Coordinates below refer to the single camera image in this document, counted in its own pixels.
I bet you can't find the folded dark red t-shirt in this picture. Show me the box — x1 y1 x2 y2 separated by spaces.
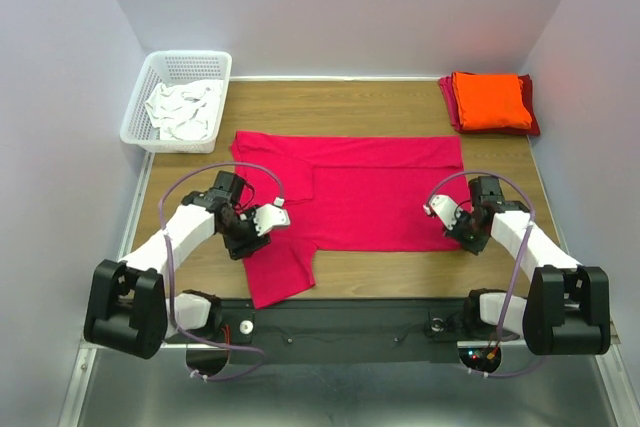
438 72 540 136

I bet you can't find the pink red t-shirt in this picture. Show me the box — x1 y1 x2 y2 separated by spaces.
231 131 468 309

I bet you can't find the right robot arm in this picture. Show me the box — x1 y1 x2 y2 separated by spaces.
424 175 611 356

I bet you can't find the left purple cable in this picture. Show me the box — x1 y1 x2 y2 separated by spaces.
157 162 289 382

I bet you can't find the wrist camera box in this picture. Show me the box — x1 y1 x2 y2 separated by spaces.
253 197 291 237
423 194 462 232

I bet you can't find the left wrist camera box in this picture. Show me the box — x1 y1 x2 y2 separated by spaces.
253 197 291 237

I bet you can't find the folded orange t-shirt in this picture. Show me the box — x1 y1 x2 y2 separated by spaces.
452 71 532 131

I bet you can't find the white plastic basket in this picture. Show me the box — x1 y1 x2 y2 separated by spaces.
120 50 232 154

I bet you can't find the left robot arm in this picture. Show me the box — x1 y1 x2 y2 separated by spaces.
83 171 290 359

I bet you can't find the white crumpled t-shirt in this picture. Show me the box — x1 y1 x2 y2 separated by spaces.
144 79 224 141

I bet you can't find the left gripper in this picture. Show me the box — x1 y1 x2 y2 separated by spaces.
219 204 270 260

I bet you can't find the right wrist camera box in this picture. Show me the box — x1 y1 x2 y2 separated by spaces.
423 194 462 232

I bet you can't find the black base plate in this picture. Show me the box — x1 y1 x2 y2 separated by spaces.
164 297 521 367

